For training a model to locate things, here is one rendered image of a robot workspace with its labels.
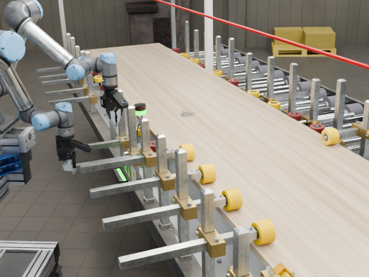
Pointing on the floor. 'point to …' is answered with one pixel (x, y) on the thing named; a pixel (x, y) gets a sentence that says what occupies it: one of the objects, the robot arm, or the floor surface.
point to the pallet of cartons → (320, 32)
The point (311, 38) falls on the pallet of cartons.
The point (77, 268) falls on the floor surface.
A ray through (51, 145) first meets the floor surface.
